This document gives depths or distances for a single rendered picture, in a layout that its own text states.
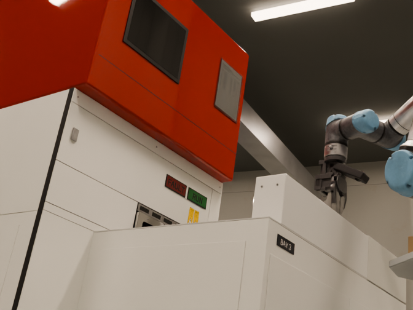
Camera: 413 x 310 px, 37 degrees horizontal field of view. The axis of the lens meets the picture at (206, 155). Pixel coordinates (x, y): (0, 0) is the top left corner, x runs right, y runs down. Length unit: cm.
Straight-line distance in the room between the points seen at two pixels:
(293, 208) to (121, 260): 52
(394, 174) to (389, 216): 884
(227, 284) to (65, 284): 53
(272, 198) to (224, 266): 22
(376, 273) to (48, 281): 104
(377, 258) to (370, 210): 859
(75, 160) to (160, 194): 40
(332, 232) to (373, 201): 893
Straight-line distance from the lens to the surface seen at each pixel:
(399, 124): 206
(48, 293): 181
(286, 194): 161
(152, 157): 215
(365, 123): 198
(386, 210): 1065
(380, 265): 216
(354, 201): 1085
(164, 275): 167
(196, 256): 162
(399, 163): 176
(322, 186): 201
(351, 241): 196
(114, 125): 204
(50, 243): 181
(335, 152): 203
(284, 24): 768
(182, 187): 225
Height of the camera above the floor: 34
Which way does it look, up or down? 23 degrees up
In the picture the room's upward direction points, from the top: 9 degrees clockwise
